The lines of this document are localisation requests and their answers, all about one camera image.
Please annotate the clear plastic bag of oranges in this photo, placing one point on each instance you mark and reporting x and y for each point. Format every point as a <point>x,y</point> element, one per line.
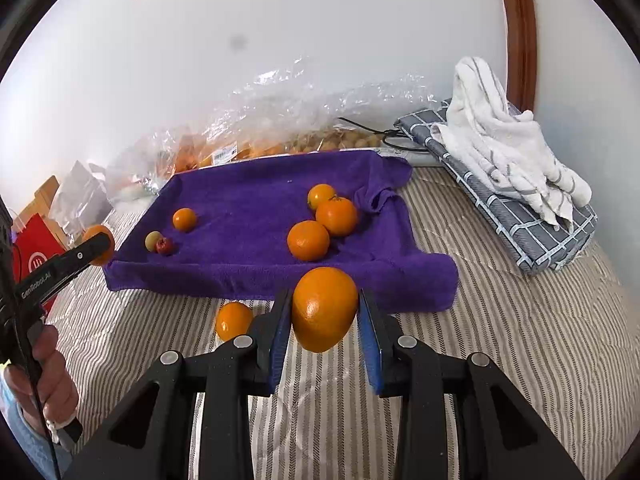
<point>200,150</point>

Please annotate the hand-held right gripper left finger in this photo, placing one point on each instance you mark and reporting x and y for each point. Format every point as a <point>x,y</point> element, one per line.
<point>279,345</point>

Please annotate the small yellow-green fruit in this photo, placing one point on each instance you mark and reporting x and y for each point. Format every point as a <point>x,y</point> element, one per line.
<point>152,240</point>

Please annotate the large smooth orange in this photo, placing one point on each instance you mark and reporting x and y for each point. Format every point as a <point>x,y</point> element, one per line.
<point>325,305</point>

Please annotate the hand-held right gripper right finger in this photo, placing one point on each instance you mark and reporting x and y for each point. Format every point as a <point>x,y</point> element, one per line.
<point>371,345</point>

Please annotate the white paper bag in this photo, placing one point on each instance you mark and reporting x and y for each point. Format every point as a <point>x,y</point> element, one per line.
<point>80,190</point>

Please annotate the small red fruit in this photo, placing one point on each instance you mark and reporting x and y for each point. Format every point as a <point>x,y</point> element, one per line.
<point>165,247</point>

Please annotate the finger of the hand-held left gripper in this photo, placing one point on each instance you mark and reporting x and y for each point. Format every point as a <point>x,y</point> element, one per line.
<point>60,272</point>

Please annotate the wooden door frame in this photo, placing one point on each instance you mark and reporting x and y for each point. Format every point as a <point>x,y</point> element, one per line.
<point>520,35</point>

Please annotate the purple towel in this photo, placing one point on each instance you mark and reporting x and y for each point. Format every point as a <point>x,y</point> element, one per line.
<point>250,210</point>

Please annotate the red paper bag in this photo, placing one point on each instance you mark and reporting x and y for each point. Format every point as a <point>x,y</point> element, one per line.
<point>37,245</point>

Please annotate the cardboard box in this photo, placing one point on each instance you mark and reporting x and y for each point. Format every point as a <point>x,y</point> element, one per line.
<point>45,192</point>

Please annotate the grey checked folded cloth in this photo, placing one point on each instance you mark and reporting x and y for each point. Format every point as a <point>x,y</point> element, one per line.
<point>525,230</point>

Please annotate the person's left hand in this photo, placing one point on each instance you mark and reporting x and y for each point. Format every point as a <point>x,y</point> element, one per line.
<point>50,380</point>

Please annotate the mandarin orange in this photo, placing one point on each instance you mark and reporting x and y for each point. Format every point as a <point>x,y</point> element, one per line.
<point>97,232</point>
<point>308,240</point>
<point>337,217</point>
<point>232,320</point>

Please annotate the small orange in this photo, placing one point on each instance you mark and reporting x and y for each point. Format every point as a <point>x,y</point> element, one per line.
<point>320,194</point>
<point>184,220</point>

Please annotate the white striped towel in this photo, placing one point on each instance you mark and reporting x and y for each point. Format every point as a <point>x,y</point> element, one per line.
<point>500,135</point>

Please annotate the person's left forearm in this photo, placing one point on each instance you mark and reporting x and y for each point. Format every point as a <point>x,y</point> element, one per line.
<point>25,442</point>

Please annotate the clear plastic bag of longans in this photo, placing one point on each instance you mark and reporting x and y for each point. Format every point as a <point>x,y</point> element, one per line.
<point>320,142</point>

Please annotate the striped bed cover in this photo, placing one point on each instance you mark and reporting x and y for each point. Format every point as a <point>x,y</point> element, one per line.
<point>500,360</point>

